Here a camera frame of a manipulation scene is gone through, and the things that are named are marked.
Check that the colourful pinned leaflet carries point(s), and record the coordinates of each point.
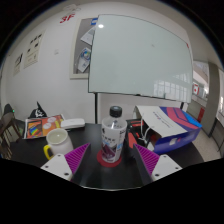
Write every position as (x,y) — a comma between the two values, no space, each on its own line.
(84,59)

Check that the red floor number sign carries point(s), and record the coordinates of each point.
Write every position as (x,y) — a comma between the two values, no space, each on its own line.
(67,18)

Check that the blue and purple cardboard box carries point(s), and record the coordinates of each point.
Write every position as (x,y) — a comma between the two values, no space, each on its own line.
(173,130)

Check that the red and white sign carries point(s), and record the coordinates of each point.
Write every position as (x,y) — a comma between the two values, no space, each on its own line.
(196,89)

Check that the colourful orange book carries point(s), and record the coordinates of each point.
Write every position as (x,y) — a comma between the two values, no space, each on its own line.
(38,126)

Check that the dark chair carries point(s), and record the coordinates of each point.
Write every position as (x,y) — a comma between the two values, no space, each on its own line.
(6,116)

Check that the large white wall poster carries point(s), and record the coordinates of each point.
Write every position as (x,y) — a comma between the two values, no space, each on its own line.
(34,49)

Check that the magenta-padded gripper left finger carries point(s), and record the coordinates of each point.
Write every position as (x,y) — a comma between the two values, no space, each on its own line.
(60,165)

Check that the grey framed bulletin board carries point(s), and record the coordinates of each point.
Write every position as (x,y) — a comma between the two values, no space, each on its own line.
(77,46)

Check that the clear plastic water bottle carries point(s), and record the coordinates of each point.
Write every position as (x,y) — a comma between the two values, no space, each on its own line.
(114,136)

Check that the white paper sheet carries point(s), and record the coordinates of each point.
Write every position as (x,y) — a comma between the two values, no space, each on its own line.
(88,36)

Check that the large whiteboard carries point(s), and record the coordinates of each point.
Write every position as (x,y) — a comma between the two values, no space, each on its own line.
(140,56)

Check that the black and red device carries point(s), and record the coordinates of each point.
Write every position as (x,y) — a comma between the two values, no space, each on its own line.
(131,133)

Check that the small white wall poster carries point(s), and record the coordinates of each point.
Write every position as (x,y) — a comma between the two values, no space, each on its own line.
(18,64)

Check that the white wall switch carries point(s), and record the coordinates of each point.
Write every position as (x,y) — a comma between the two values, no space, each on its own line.
(56,51)

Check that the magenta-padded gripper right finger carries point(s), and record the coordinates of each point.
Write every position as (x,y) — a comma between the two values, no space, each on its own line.
(165,165)

